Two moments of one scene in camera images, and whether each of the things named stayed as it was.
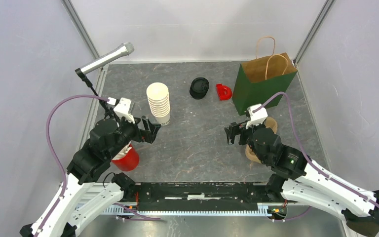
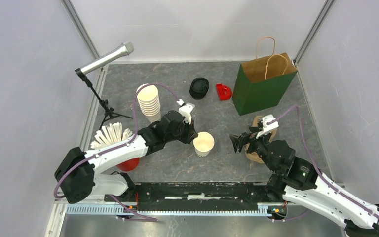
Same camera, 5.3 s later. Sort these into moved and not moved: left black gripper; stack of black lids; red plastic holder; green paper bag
Moved: left black gripper
Not moved: stack of black lids; green paper bag; red plastic holder
